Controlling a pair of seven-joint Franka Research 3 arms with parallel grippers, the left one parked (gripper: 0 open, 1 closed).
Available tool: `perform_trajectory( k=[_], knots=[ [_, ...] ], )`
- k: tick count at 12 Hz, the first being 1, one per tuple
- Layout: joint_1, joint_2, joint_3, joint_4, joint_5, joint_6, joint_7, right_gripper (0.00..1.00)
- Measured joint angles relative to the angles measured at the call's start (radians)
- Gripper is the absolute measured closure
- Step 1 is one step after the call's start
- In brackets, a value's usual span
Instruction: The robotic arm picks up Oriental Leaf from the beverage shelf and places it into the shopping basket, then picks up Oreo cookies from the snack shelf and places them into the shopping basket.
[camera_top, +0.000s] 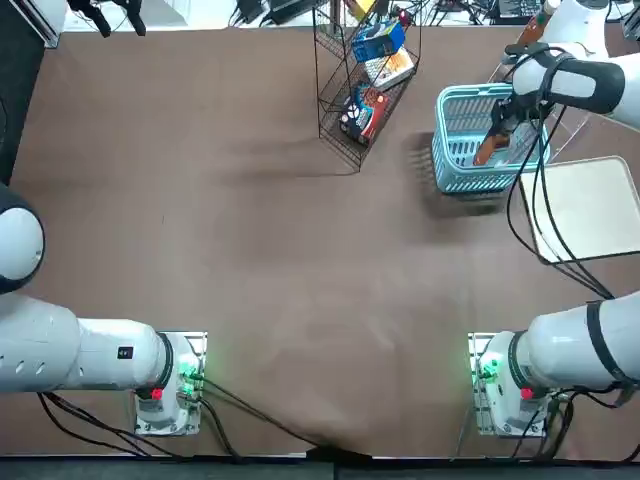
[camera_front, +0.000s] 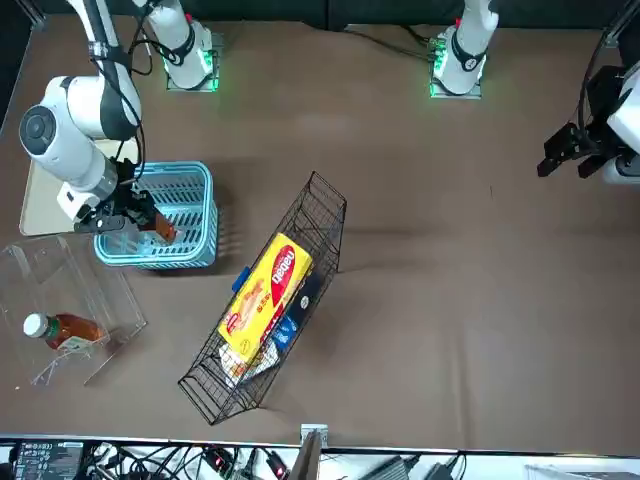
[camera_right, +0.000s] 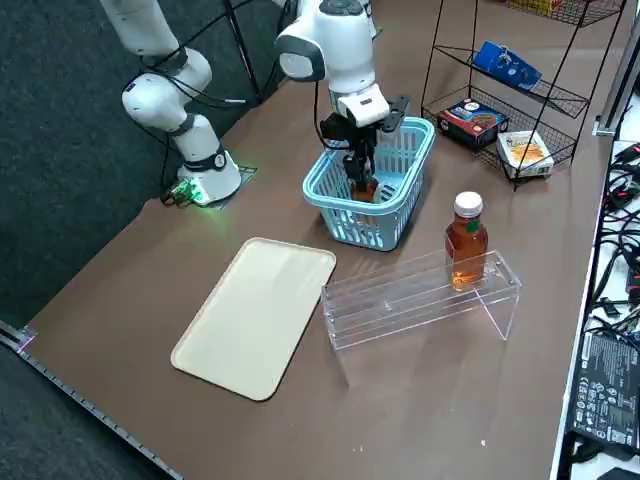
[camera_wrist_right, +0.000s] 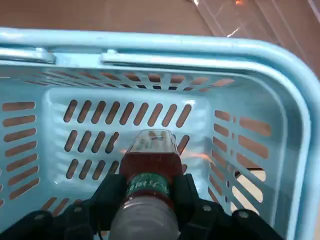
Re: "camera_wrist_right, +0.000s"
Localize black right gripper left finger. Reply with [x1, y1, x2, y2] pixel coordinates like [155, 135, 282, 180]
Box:
[0, 173, 128, 240]

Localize light blue plastic basket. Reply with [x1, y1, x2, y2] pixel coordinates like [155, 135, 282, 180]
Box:
[0, 26, 320, 240]

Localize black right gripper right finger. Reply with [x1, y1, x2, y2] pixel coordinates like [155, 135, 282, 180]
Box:
[172, 172, 285, 240]

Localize cream plastic tray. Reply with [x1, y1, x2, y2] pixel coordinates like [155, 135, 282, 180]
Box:
[231, 167, 267, 213]

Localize amber tea bottle white cap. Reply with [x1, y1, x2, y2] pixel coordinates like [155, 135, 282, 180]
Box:
[109, 128, 185, 240]

